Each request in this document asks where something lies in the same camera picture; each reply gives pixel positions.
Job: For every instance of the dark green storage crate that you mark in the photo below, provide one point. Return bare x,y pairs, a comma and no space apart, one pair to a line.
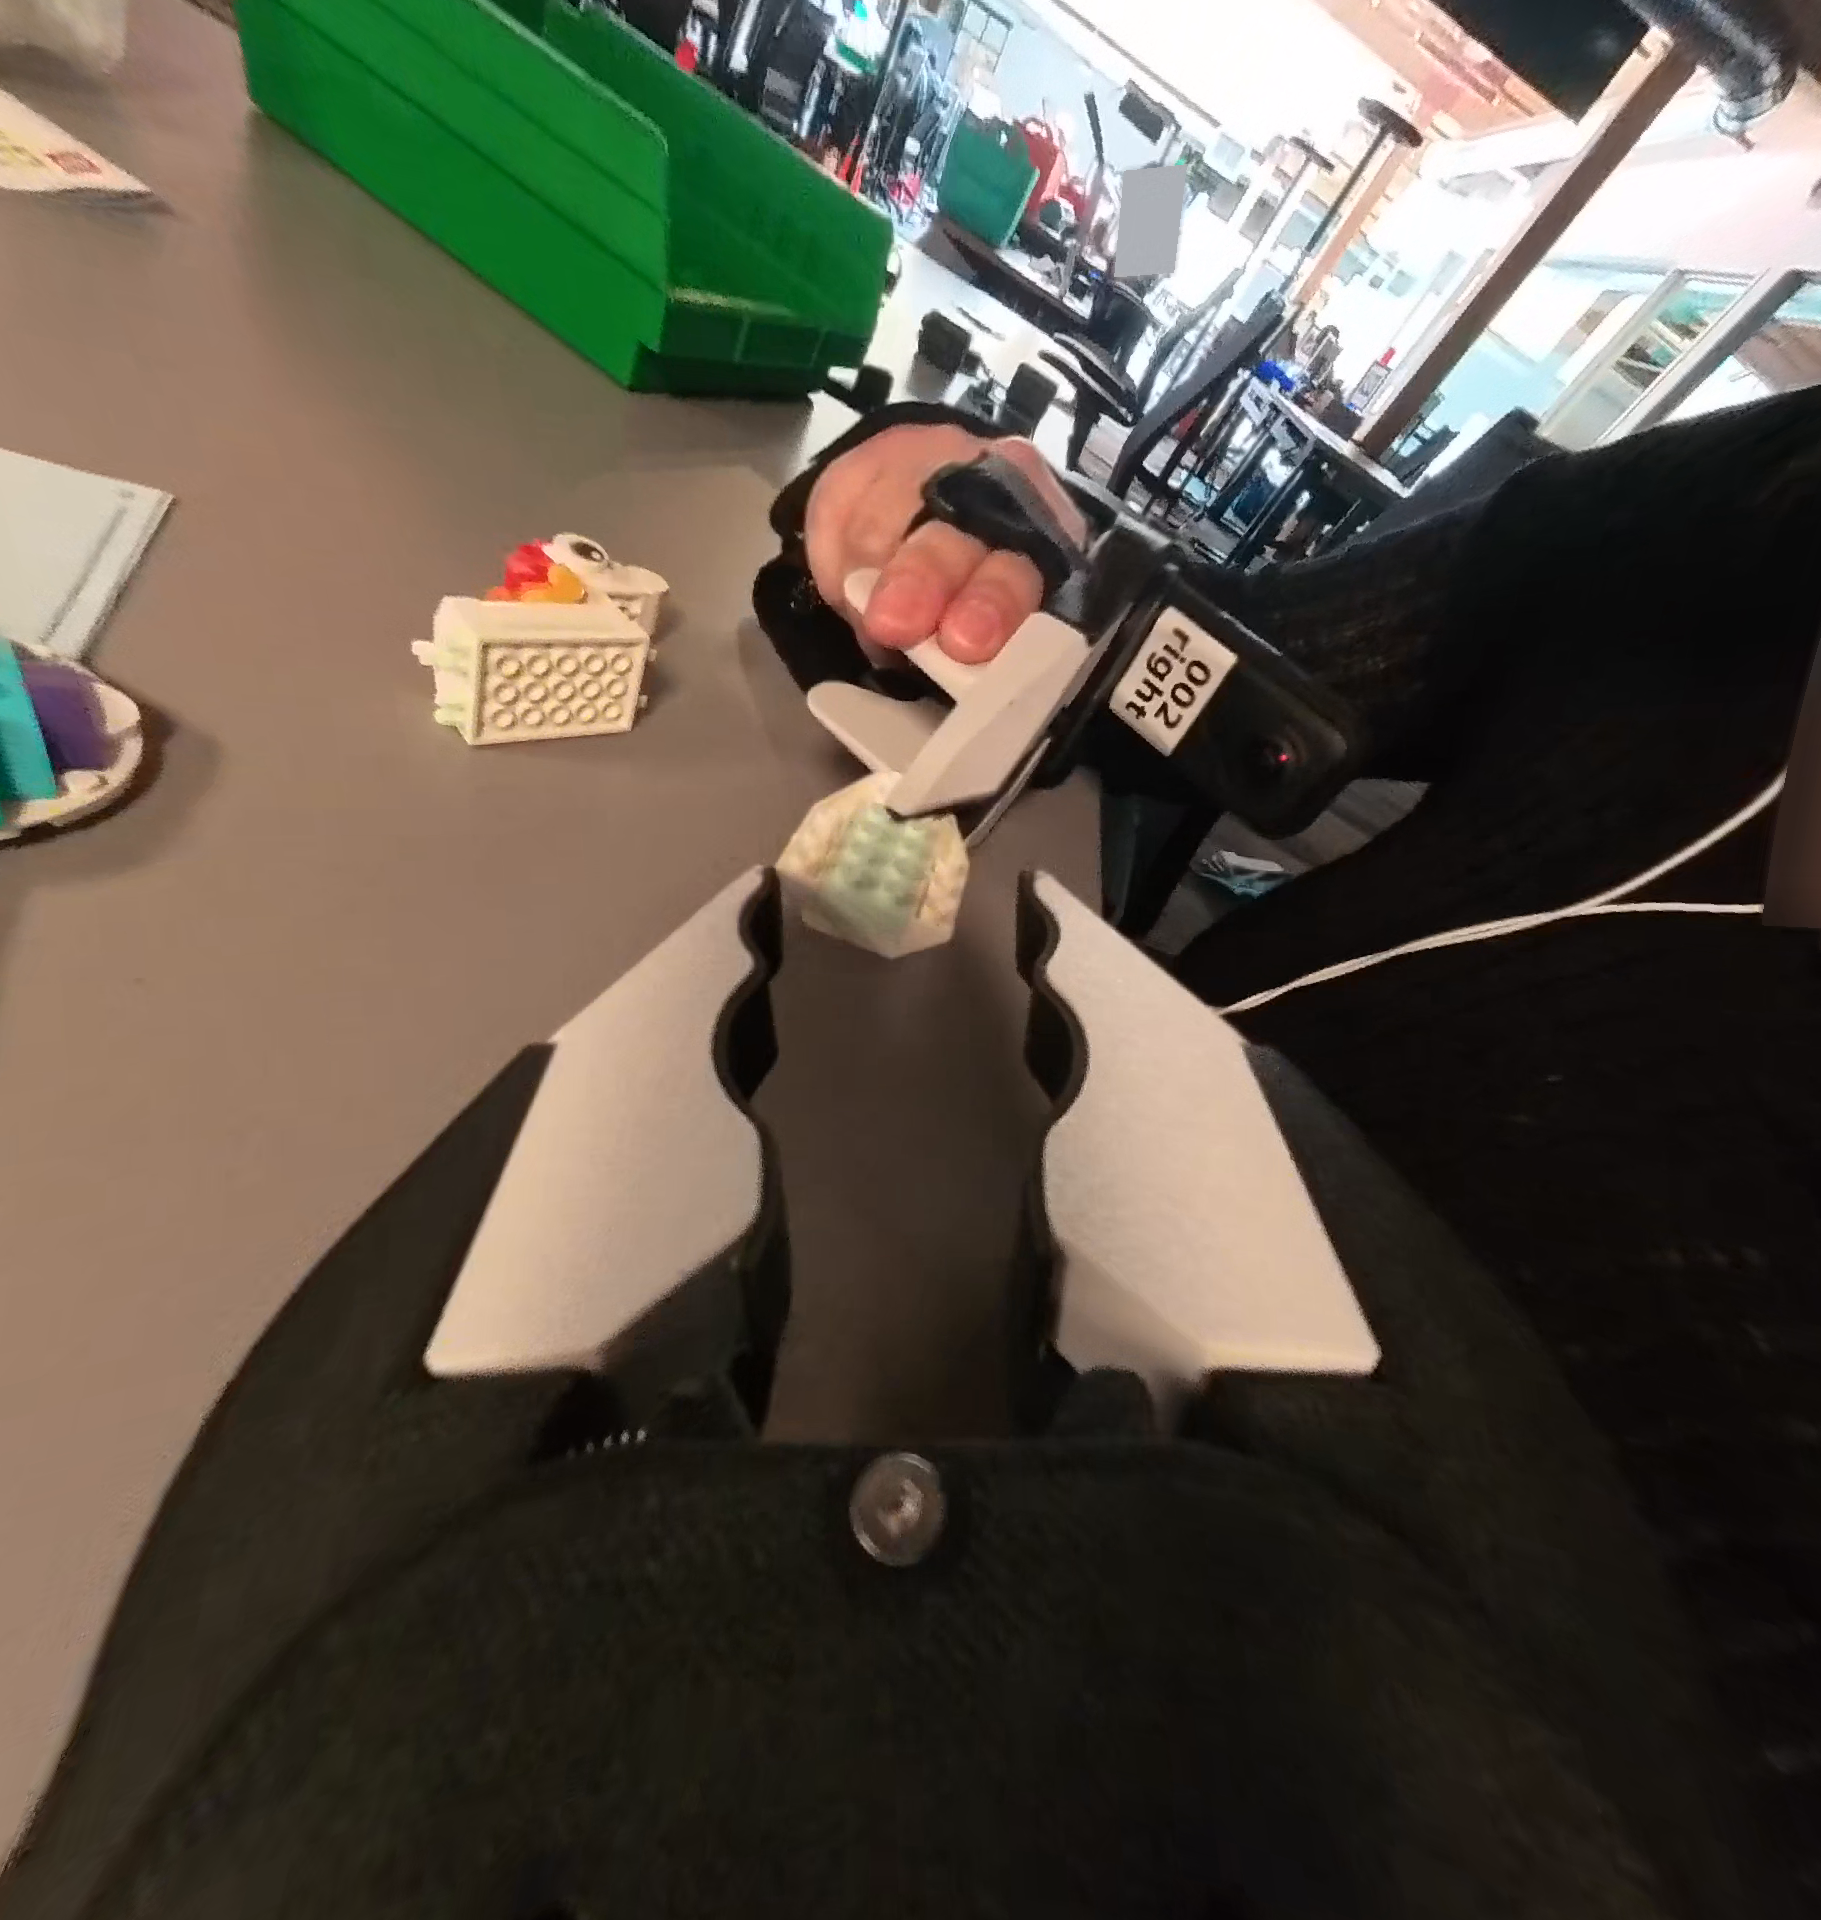
985,179

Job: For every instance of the white closed booklet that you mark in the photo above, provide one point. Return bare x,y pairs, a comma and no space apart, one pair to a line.
10,142

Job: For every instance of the black ceiling duct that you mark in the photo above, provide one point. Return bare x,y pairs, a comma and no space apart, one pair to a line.
1540,30

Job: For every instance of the green plastic storage bin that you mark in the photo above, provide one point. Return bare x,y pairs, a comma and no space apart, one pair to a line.
581,194

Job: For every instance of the white studded lego block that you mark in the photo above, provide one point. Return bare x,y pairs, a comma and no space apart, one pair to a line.
550,689

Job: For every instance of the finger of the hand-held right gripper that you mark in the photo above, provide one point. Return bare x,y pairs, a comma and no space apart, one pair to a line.
1001,720
874,727

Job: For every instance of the person's right hand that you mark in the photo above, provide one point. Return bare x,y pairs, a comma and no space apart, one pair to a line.
866,510

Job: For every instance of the brown wooden post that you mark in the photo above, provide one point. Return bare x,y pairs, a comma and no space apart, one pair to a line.
1526,224

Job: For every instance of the lego head with eye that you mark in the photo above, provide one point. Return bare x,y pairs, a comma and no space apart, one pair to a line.
588,555

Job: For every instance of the open lego instruction booklet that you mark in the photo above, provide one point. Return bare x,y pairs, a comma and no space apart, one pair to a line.
40,540

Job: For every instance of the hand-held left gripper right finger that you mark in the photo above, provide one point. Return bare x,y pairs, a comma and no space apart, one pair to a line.
1195,1200

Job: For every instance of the person's dark knit clothing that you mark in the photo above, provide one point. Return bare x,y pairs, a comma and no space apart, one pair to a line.
1601,1275

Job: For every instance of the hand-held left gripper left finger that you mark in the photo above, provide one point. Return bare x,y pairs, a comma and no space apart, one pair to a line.
611,1185

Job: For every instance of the black office chair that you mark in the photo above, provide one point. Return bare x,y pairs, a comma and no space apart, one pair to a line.
1181,389

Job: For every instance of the paper plate with coloured bricks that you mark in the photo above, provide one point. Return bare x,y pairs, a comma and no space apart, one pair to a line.
10,734

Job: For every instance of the tan and mint lego assembly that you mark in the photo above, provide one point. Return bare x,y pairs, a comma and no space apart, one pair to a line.
881,885

